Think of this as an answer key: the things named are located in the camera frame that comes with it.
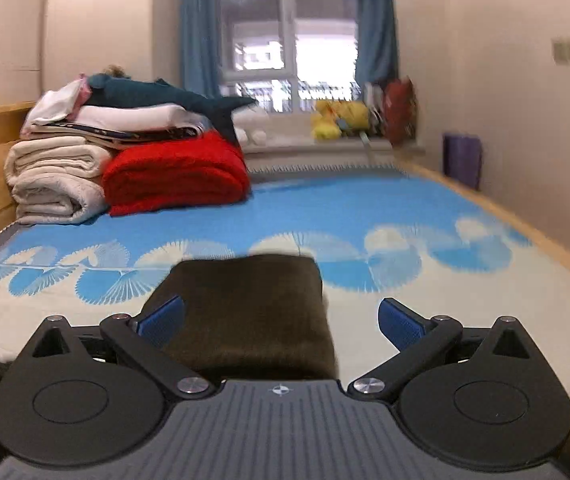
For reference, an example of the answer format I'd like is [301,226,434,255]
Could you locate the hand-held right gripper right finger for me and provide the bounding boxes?
[347,297,536,404]

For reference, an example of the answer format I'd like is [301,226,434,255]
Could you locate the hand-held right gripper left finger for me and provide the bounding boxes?
[31,295,216,402]

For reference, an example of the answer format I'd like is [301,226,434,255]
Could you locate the brown corduroy pants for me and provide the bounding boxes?
[142,254,338,382]

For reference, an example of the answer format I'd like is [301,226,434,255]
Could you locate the blue white printed bed sheet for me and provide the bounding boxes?
[0,162,570,411]

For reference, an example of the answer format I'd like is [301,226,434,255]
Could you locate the red folded blanket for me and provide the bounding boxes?
[101,131,252,217]

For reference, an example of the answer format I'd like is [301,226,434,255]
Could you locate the thick white folded quilt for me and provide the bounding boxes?
[4,137,112,226]

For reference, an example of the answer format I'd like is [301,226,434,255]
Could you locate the purple box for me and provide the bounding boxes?
[442,132,484,191]

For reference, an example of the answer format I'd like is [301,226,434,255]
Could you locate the dark printed folded cloth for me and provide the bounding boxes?
[30,122,206,151]

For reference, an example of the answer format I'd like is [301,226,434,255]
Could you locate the thin white folded blanket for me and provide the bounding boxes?
[72,103,210,136]

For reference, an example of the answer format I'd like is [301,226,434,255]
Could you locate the white plush toy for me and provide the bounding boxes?
[234,109,268,149]

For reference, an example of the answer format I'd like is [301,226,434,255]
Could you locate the red bag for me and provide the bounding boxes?
[382,77,418,147]

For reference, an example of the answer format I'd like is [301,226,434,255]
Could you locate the yellow plush toy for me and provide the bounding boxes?
[311,100,370,141]

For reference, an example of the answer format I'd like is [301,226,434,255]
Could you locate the teal shark plush toy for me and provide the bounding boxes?
[87,74,259,144]

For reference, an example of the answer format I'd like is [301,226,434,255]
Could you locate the pink cloth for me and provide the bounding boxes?
[77,74,94,109]

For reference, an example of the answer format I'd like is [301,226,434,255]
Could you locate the blue curtain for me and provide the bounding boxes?
[354,0,400,93]
[179,0,222,99]

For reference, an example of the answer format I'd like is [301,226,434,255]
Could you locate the window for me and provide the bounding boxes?
[212,0,366,111]

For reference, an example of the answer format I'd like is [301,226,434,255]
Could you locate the wooden bed frame rail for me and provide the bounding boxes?
[395,156,570,303]

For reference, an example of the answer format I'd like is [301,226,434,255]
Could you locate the wall socket plate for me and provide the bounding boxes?
[551,37,570,66]

